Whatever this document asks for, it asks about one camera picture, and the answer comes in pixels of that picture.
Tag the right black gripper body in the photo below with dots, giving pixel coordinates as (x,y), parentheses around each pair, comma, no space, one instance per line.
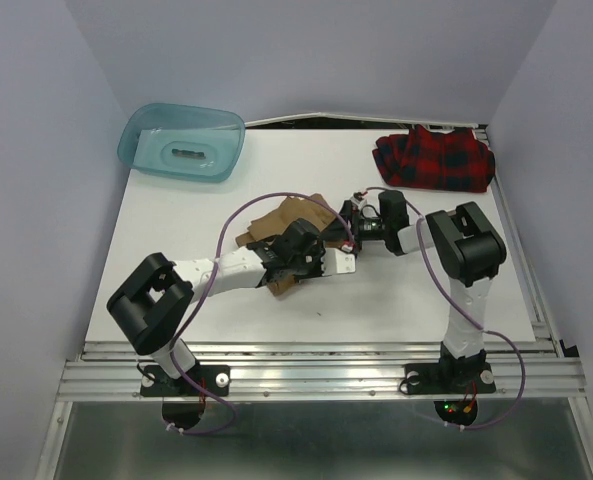
(363,228)

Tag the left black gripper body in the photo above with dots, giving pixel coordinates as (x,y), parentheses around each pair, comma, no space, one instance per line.
(309,265)

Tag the tan skirt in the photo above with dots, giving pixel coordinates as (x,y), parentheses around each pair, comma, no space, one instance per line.
(276,221)

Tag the red plaid skirt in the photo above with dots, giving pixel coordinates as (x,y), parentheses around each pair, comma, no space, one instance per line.
(422,159)

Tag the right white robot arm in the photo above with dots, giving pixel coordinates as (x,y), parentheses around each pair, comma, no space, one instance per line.
(470,251)

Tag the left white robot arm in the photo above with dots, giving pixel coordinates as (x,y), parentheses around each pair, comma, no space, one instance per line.
(150,304)

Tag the teal plastic basket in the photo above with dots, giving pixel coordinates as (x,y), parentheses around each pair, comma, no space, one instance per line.
(184,142)

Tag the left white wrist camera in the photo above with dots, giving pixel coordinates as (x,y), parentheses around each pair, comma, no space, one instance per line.
(337,262)

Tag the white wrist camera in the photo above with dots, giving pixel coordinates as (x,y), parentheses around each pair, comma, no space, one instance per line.
(337,262)
(358,200)

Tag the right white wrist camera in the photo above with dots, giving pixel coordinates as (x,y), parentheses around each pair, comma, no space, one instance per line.
(358,200)

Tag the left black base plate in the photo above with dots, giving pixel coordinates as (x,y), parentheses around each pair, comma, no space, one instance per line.
(155,383)

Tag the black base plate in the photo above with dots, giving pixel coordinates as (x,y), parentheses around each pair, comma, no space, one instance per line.
(155,383)
(423,379)

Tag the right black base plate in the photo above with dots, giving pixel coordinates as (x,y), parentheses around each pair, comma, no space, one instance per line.
(423,379)

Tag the aluminium rail frame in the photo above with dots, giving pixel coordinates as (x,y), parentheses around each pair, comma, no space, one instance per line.
(315,377)

